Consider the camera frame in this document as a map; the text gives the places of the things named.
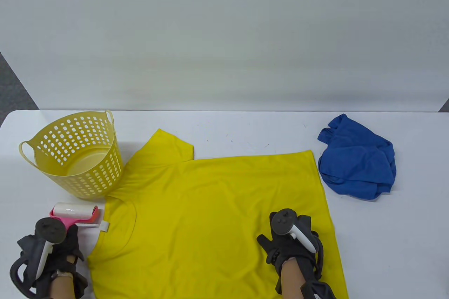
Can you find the blue t-shirt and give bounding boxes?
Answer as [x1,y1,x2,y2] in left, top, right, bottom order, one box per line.
[317,114,397,199]

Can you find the person's left hand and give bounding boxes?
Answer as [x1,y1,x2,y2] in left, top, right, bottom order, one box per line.
[18,224,85,280]

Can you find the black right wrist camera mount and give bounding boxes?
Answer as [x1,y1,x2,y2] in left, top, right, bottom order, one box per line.
[302,280,337,299]

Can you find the yellow perforated plastic basket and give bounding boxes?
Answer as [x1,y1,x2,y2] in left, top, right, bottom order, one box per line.
[19,110,123,201]

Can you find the pink lint roller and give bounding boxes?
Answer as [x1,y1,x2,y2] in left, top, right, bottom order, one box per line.
[49,203,105,228]

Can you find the grey left hand controller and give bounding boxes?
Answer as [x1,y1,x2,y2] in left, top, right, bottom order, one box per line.
[9,217,67,296]

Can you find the grey right hand controller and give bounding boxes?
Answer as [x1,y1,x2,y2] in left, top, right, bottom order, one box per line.
[271,209,324,278]

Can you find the grey hand controller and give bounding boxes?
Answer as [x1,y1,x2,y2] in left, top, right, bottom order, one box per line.
[271,209,324,278]
[9,217,67,296]

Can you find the person's right hand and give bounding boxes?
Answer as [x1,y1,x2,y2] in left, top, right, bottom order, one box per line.
[257,222,320,275]

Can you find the yellow t-shirt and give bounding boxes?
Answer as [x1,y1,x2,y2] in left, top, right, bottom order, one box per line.
[87,128,349,299]

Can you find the person's left forearm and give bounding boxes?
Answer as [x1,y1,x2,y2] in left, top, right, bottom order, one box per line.
[49,276,76,299]

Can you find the person's right forearm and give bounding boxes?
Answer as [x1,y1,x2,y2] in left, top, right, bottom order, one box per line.
[279,259,309,299]

